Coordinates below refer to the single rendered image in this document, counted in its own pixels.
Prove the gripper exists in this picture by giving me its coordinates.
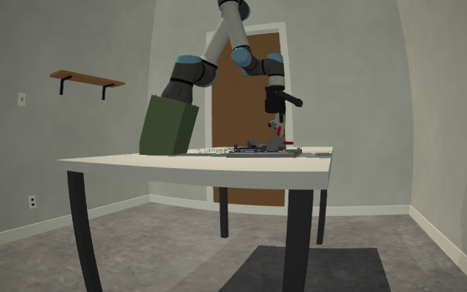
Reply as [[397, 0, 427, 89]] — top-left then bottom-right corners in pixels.
[[264, 85, 286, 137]]

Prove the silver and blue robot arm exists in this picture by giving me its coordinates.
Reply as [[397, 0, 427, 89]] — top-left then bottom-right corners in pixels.
[[161, 0, 285, 104]]

